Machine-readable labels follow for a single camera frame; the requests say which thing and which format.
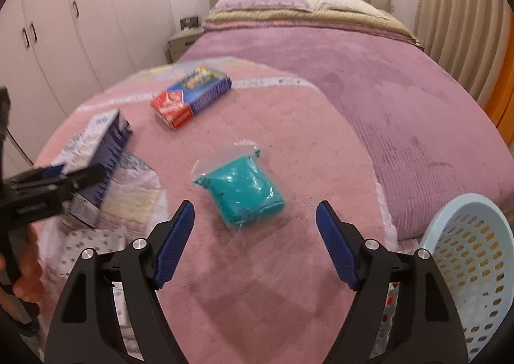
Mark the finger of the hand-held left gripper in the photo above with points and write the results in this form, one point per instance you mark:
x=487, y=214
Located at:
x=84, y=177

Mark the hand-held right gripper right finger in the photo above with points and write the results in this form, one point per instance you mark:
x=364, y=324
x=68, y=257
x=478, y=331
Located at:
x=335, y=243

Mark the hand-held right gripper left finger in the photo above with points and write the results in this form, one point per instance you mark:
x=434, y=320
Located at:
x=176, y=239

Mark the blue and white carton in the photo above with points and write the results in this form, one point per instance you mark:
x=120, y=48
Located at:
x=104, y=139

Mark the teal packet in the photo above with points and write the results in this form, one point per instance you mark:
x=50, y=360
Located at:
x=245, y=191

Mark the light blue plastic basket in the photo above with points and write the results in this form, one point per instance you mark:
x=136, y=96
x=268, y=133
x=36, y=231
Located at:
x=449, y=219

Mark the person's left hand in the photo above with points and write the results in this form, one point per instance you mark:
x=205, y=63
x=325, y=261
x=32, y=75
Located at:
x=26, y=279

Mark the red and blue printed box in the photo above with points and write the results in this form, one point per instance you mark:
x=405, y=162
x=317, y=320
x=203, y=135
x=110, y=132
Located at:
x=188, y=99

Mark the white wardrobe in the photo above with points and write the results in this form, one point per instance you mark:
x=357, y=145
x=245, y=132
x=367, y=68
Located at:
x=80, y=26

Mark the bed with purple cover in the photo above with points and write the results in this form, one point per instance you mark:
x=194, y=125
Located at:
x=381, y=87

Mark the beige nightstand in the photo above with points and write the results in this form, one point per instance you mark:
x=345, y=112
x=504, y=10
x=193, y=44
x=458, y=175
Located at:
x=180, y=42

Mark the small dark bedside clock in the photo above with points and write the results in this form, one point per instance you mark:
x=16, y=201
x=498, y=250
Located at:
x=189, y=22

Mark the orange curtain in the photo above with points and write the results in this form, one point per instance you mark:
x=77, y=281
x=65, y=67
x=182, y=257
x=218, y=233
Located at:
x=504, y=111

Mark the folded beige quilt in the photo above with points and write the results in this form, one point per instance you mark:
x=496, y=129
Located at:
x=261, y=16

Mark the white pillow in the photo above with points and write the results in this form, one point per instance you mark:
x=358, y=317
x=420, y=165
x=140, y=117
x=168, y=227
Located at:
x=341, y=2

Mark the purple pillow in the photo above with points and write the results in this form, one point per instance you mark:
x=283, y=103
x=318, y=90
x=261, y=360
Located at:
x=257, y=1

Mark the beige curtain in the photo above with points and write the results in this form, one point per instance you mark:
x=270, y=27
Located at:
x=449, y=6

